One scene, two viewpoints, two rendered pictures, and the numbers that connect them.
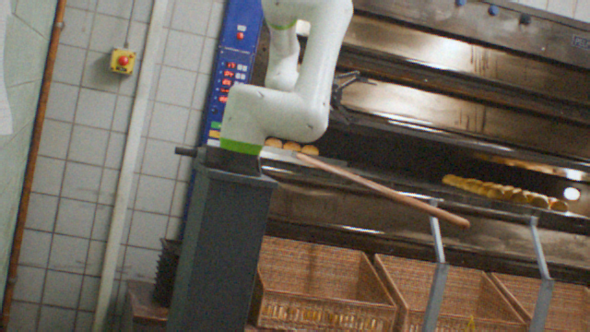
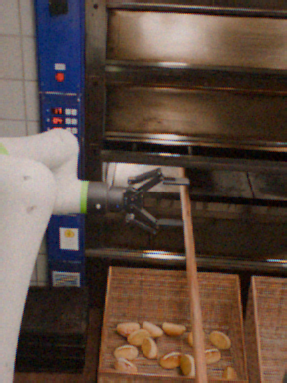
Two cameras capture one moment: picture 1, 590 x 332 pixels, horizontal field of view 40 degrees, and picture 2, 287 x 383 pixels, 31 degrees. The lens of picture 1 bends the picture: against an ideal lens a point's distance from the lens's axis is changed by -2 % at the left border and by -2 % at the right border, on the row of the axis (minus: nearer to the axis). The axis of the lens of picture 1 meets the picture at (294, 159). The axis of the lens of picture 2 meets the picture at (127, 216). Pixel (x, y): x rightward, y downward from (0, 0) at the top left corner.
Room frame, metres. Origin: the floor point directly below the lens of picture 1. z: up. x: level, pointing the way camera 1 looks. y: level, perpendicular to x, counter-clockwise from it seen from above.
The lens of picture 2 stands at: (1.80, -0.47, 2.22)
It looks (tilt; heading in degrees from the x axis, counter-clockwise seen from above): 32 degrees down; 18
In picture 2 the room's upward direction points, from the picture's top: 3 degrees clockwise
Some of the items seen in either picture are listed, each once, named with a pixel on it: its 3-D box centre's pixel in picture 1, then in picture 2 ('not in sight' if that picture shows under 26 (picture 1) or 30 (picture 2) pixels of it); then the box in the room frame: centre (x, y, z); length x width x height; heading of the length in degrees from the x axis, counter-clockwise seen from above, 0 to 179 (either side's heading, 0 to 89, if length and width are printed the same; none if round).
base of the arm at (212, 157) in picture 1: (218, 158); not in sight; (2.34, 0.21, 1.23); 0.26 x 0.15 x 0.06; 110
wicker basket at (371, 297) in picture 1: (313, 286); (171, 333); (3.32, -0.18, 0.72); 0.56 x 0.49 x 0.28; 106
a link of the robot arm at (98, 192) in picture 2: not in sight; (99, 196); (2.97, 0.00, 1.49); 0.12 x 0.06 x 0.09; 16
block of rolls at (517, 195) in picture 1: (503, 192); not in sight; (4.32, -1.12, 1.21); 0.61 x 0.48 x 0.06; 15
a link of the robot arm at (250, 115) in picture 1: (251, 119); not in sight; (2.35, 0.15, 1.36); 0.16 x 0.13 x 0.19; 86
